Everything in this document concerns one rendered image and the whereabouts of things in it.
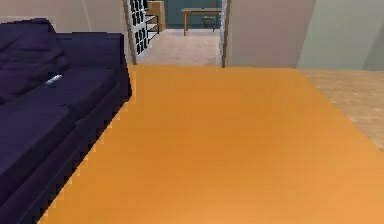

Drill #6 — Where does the dark purple sofa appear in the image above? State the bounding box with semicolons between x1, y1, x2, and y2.
0;17;133;224

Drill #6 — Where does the grey remote control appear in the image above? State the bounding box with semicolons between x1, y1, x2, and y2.
45;74;64;85

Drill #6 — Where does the orange carpet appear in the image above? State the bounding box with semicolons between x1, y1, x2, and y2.
37;64;384;224

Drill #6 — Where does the small dark stool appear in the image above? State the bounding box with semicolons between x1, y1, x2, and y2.
201;15;217;33

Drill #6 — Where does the brown wooden table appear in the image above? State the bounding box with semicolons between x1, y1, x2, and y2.
180;7;223;37

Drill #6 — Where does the white shelf with black items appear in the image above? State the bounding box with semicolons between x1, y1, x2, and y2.
128;0;160;57

